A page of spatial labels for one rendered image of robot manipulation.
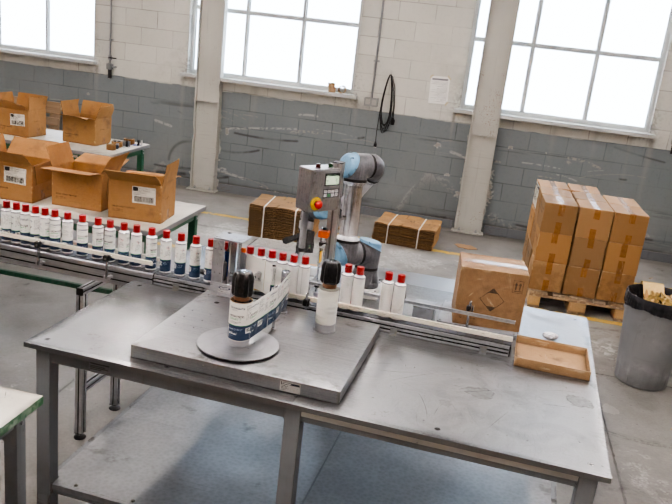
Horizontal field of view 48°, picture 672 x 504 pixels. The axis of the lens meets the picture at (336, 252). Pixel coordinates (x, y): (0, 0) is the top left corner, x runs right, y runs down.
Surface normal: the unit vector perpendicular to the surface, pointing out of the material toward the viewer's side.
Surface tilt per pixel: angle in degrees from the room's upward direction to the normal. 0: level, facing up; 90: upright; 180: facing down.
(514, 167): 90
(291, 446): 90
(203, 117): 90
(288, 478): 90
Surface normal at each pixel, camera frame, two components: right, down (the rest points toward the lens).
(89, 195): -0.19, 0.26
